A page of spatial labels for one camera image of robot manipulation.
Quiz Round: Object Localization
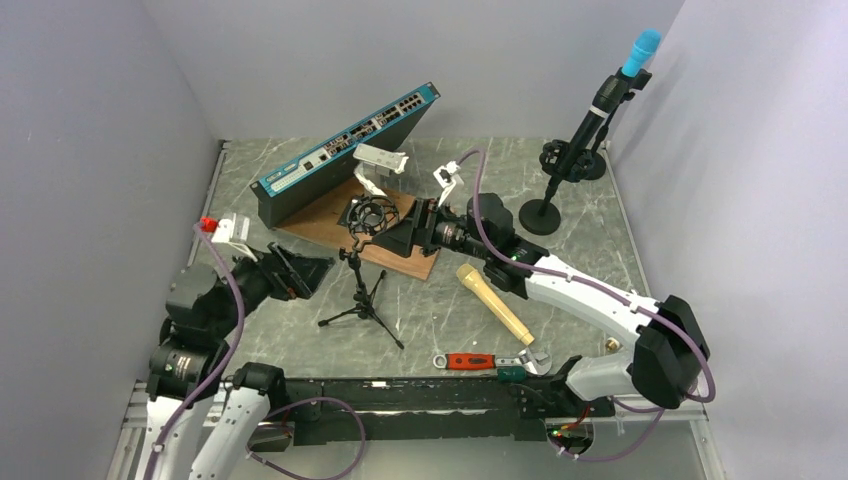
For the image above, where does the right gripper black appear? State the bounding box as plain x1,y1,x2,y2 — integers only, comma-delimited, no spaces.
373,197,493,261

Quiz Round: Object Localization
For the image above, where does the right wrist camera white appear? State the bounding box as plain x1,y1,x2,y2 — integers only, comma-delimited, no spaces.
433,161,464,207

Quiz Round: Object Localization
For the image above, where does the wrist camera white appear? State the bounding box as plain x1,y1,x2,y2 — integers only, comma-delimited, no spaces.
433,161,464,207
200,213,258,261

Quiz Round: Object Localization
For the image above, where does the white silver bracket fixture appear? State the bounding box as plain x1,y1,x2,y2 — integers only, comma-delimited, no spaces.
353,143,409,197

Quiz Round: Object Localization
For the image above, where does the brass small fitting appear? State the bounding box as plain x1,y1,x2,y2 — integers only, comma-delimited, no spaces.
604,337,622,354

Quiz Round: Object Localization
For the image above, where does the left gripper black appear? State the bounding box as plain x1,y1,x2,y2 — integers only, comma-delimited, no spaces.
210,239,335,336

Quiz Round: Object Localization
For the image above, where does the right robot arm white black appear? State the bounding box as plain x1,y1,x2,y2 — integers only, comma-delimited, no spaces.
372,193,714,415

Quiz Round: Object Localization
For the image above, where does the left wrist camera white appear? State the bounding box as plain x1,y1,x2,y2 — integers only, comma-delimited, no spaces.
200,213,258,261

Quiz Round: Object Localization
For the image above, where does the black microphone blue foam head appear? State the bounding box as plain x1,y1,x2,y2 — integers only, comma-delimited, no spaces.
539,29,662,200

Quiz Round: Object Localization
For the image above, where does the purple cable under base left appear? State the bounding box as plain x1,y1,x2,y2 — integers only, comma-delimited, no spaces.
243,397,367,480

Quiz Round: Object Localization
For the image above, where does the black tripod shock mount stand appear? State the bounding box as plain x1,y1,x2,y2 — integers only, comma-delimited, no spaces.
317,194,405,350

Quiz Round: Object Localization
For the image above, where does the blue network switch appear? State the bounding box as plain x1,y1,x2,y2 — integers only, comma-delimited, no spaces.
251,82,441,229

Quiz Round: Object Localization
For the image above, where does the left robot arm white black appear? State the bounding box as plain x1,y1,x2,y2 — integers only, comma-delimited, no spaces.
136,243,334,479

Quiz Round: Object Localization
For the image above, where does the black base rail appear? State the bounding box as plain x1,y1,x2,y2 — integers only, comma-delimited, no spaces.
248,376,615,452

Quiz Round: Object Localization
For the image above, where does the red handled adjustable wrench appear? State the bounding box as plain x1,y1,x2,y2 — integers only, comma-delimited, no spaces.
432,348,552,376

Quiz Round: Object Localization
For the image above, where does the green small connector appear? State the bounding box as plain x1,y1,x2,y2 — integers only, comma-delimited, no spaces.
496,366,528,383

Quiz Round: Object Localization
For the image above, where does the beige gold microphone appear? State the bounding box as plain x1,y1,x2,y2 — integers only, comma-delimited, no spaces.
456,264,535,346

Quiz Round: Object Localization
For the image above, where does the black round base mic stand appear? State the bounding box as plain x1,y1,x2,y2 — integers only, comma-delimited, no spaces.
519,68,652,235

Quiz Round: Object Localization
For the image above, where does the brown wooden board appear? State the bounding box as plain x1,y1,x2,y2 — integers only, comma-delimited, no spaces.
277,179,439,281

